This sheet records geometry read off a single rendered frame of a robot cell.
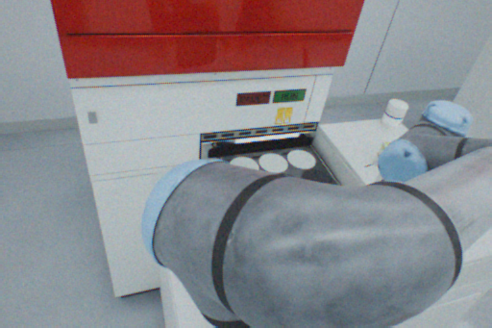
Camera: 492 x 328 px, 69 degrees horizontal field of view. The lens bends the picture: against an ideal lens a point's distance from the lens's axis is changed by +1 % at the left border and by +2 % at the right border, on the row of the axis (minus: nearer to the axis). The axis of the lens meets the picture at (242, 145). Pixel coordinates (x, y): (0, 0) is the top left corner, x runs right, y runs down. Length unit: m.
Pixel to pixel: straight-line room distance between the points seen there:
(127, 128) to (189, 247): 0.89
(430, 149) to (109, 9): 0.73
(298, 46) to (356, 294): 0.91
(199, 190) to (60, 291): 1.78
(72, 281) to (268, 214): 1.86
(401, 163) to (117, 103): 0.79
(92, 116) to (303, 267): 0.95
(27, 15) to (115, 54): 1.67
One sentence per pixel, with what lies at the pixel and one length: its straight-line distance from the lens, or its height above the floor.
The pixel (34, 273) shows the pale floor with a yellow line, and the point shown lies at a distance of 2.14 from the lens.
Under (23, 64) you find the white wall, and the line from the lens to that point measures 2.75.
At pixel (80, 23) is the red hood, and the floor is 1.37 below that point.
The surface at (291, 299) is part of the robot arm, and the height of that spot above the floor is 1.50.
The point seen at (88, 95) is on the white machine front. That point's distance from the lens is 1.09.
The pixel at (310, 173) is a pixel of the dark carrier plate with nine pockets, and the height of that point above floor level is 0.90.
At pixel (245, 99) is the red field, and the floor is 1.10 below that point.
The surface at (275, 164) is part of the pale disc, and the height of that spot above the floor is 0.90.
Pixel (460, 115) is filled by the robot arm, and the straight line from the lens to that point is 0.70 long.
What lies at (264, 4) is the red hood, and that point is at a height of 1.42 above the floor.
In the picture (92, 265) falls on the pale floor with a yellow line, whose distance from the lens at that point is 2.08.
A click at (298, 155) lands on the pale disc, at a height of 0.90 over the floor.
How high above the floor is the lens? 1.70
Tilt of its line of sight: 38 degrees down
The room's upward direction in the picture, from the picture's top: 8 degrees clockwise
